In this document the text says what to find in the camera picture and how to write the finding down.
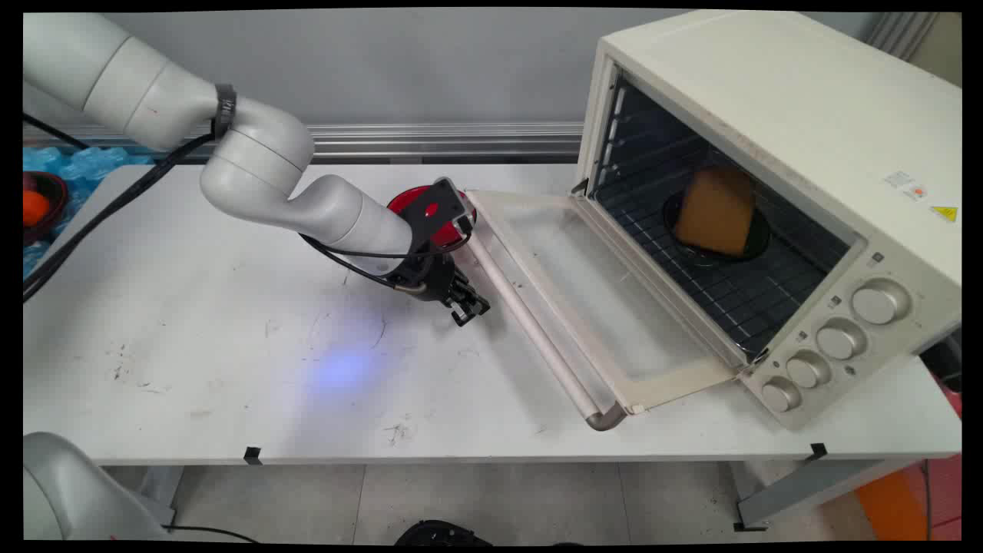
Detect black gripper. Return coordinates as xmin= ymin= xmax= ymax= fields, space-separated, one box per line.
xmin=388 ymin=255 xmax=492 ymax=328

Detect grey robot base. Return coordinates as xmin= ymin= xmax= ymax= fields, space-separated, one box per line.
xmin=23 ymin=432 xmax=171 ymax=541

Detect red plate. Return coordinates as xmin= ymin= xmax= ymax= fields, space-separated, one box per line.
xmin=386 ymin=185 xmax=478 ymax=250

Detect cream oven door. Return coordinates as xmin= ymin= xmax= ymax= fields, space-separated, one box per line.
xmin=458 ymin=189 xmax=744 ymax=432

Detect black floor object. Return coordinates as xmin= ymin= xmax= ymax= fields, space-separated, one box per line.
xmin=394 ymin=520 xmax=492 ymax=547

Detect brown bread slice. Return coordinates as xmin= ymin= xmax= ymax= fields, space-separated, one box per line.
xmin=674 ymin=166 xmax=757 ymax=258

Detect black plate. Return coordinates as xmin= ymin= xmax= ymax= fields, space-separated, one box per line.
xmin=662 ymin=190 xmax=771 ymax=266

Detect cream toaster oven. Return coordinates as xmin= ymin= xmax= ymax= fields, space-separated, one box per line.
xmin=574 ymin=10 xmax=962 ymax=431

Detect grey table leg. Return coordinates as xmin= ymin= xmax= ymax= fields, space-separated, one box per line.
xmin=733 ymin=458 xmax=922 ymax=532

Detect blue bubble wrap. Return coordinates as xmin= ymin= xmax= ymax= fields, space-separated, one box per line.
xmin=23 ymin=146 xmax=154 ymax=279

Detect dark red bowl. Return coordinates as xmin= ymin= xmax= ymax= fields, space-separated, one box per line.
xmin=23 ymin=171 xmax=68 ymax=245

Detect orange box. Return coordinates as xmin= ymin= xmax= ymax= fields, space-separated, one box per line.
xmin=854 ymin=453 xmax=962 ymax=541

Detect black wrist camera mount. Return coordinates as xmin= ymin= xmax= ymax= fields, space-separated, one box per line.
xmin=405 ymin=177 xmax=472 ymax=262

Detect aluminium rail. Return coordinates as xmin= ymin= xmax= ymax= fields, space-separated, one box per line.
xmin=23 ymin=121 xmax=586 ymax=164

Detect wire oven rack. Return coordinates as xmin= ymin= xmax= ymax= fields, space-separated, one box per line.
xmin=595 ymin=173 xmax=849 ymax=362

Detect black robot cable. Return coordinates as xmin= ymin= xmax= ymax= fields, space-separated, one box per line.
xmin=23 ymin=113 xmax=220 ymax=302

